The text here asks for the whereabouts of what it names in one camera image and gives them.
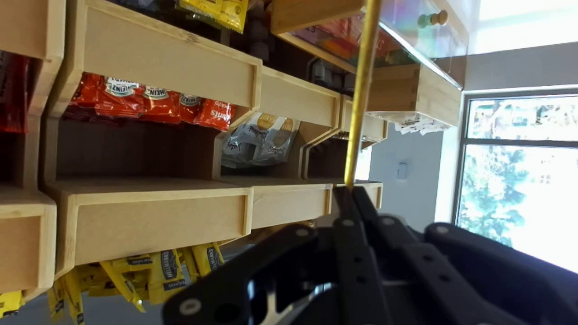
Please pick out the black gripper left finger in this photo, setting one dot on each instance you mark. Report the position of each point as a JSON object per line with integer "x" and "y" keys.
{"x": 272, "y": 275}

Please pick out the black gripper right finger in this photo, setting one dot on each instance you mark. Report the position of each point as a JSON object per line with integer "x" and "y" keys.
{"x": 390, "y": 277}

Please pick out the long brown stir stick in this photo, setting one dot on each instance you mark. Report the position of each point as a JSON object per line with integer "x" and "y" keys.
{"x": 363, "y": 91}

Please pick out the yellow snack packets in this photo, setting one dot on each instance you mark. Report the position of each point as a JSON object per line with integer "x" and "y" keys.
{"x": 142, "y": 279}

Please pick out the silver snack packets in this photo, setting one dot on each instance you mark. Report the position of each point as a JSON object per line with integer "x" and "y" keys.
{"x": 263, "y": 142}

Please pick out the wooden snack organizer shelf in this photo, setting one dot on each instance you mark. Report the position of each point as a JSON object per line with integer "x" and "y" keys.
{"x": 81, "y": 192}

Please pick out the red snack packets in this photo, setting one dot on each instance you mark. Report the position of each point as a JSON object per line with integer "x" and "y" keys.
{"x": 110, "y": 98}

